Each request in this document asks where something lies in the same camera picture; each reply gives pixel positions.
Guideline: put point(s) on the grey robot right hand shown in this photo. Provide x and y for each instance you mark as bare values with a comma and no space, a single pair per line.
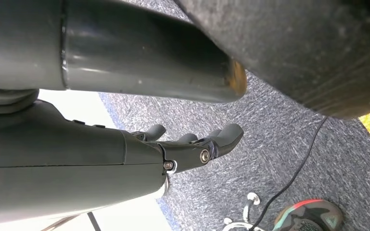
76,165

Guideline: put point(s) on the thin black strut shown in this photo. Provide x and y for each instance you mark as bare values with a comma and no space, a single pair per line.
94,221

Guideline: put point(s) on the chrome chair base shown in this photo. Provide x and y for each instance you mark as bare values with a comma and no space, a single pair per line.
253,198

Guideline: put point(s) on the dark shoe red green trim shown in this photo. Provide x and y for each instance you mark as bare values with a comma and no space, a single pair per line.
309,216

